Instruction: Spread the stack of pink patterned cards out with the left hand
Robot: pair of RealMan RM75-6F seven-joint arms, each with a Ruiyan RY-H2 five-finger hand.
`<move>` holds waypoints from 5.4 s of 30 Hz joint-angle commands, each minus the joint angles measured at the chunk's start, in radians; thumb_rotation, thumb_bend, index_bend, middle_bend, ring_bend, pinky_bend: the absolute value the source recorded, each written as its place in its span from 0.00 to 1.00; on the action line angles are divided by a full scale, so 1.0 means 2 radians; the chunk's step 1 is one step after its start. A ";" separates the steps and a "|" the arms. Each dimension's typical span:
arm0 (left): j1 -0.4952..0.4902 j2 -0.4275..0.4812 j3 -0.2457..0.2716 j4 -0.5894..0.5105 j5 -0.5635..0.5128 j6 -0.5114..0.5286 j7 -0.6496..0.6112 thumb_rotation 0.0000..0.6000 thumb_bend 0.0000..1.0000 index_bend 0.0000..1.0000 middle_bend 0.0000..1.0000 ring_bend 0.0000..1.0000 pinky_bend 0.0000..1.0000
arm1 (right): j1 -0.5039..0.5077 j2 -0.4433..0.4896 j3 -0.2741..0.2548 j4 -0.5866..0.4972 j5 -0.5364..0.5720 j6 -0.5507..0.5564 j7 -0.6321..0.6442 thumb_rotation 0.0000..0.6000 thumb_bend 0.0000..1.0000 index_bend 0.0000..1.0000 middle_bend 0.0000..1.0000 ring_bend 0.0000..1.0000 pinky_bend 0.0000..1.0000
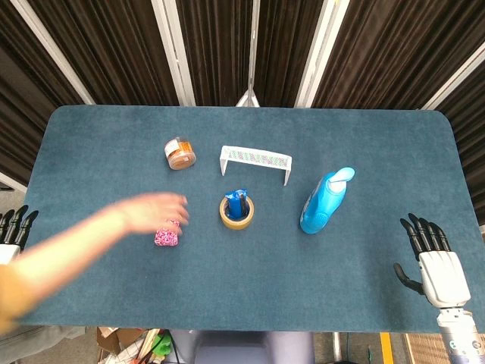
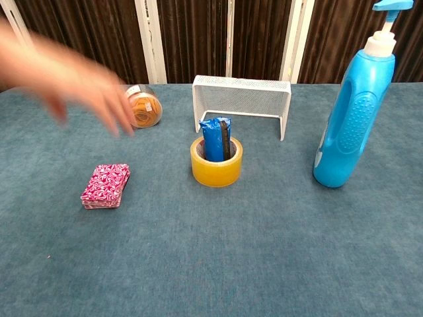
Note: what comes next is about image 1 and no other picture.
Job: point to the person's bare hand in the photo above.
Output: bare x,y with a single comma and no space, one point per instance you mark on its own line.
159,212

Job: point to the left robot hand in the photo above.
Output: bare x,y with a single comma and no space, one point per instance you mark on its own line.
11,227

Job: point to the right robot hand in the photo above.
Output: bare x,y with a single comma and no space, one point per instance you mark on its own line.
443,277

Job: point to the pink patterned small object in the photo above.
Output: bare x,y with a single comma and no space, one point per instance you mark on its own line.
166,237

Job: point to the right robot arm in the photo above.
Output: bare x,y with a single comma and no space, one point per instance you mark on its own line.
458,333

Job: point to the person's bare forearm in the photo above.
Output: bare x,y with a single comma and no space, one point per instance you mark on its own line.
68,250

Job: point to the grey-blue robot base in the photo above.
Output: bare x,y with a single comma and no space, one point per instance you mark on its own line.
242,347

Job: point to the clear jar of rubber bands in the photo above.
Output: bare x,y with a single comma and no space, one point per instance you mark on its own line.
181,153

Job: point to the blue snack packet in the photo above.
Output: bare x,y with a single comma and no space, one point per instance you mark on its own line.
235,203

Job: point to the yellow packing tape roll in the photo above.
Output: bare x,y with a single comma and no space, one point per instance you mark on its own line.
236,223

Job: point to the white mesh desk shelf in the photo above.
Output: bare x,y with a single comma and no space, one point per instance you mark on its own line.
257,158

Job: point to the grey trousers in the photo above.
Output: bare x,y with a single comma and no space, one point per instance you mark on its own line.
38,345

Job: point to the blue felt table cover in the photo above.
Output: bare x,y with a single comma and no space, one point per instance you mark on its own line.
265,273

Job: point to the green plastic object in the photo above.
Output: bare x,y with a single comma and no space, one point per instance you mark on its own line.
163,343

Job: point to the cardboard box of scraps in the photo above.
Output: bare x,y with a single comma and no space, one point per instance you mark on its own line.
121,345

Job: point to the blue pump bottle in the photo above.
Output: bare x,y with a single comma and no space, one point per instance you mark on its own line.
322,204

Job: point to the dark brown pleated curtain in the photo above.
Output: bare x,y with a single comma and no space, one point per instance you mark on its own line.
110,45

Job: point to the thin white frame post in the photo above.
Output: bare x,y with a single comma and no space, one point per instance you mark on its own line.
251,49

